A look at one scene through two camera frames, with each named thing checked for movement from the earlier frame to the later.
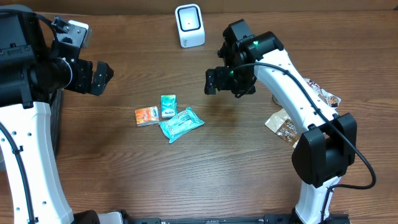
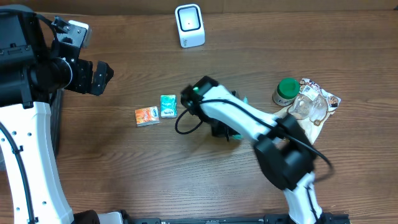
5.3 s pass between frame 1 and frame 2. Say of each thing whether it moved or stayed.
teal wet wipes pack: moved
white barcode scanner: stayed
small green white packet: stayed
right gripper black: moved
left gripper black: stayed
